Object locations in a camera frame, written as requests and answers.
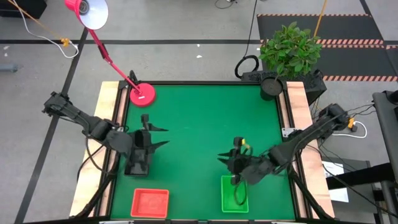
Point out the green plastic basket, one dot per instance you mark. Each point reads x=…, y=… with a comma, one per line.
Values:
x=228, y=199

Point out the orange plastic basket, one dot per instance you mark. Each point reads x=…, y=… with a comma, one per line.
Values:
x=149, y=203

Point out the black table frame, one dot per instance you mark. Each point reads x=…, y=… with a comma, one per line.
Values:
x=202, y=83

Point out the black floor box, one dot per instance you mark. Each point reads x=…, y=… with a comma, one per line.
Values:
x=25, y=7

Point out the potted green plant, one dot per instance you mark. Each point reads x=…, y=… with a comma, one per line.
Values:
x=289, y=49

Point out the grey floor object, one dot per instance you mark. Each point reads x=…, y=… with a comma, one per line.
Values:
x=7, y=68

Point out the black hazard-striped floor mat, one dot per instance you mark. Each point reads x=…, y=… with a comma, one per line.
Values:
x=348, y=28

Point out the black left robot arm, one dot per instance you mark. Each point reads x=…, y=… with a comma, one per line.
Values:
x=90, y=124

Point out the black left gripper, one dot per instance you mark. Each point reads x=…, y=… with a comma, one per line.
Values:
x=143, y=143

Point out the wooden side board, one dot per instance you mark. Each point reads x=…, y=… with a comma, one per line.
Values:
x=105, y=99
x=297, y=102

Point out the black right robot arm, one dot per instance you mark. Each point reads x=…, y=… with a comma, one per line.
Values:
x=304, y=137

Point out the red desk lamp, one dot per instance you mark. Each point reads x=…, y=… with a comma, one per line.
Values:
x=143, y=96

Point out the yellow connector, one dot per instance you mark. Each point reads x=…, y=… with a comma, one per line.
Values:
x=65, y=42

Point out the silver metal bracket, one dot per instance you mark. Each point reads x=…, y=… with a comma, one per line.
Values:
x=287, y=132

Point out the black perforated box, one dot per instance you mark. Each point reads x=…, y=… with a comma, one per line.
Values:
x=314, y=87

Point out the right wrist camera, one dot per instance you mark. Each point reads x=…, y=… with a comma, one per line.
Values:
x=238, y=142

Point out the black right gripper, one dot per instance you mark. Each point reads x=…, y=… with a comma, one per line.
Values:
x=242, y=168

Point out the white paper sheet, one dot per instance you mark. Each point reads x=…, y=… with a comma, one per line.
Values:
x=339, y=196

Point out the yellow black plug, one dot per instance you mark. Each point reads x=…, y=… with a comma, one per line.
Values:
x=352, y=123

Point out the black metal beam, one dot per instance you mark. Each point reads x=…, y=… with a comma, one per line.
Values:
x=367, y=175

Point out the black frame strut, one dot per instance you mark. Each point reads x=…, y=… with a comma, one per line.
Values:
x=102, y=186
x=306, y=196

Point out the dark grey side table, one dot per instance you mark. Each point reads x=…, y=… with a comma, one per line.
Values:
x=388, y=124

